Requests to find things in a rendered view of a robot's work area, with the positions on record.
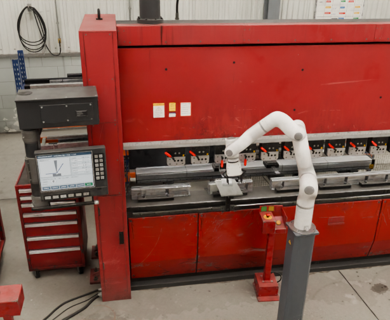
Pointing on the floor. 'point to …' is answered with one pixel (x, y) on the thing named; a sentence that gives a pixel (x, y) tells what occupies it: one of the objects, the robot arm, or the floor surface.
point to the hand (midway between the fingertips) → (234, 181)
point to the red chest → (51, 232)
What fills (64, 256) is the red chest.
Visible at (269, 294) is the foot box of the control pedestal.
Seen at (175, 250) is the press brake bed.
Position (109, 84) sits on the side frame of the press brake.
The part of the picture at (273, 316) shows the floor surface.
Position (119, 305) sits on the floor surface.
